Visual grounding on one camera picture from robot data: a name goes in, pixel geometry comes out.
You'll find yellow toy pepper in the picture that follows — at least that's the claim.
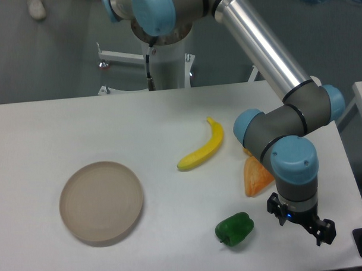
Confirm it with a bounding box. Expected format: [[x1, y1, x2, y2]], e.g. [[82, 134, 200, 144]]
[[243, 147, 253, 157]]

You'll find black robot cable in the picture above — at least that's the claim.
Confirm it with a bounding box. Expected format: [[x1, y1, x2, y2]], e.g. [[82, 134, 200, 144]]
[[144, 35, 161, 92]]

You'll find green toy pepper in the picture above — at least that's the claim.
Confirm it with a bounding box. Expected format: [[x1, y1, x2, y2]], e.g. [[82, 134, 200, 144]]
[[215, 212, 255, 247]]

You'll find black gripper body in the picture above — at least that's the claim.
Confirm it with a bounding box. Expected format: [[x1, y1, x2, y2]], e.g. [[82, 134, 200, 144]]
[[276, 196, 318, 225]]

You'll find white shoe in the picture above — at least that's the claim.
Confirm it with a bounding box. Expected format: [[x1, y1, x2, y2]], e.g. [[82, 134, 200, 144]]
[[26, 0, 46, 21]]

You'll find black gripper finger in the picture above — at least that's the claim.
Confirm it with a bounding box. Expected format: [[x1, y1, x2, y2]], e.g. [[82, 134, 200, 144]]
[[303, 216, 336, 246], [267, 193, 288, 226]]

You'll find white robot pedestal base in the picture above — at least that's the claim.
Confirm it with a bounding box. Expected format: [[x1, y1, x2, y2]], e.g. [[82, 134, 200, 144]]
[[96, 21, 196, 92]]

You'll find beige round plate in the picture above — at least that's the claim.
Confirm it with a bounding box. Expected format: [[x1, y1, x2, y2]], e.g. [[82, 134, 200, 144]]
[[59, 161, 143, 247]]

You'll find orange fruit wedge toy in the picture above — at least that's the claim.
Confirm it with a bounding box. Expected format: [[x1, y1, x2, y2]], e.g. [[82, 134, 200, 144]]
[[244, 156, 275, 197]]

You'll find yellow toy banana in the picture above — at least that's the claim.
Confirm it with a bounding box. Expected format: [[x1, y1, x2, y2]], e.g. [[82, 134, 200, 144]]
[[177, 116, 225, 171]]

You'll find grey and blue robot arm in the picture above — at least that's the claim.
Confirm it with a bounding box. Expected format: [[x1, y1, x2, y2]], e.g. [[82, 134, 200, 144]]
[[102, 0, 345, 244]]

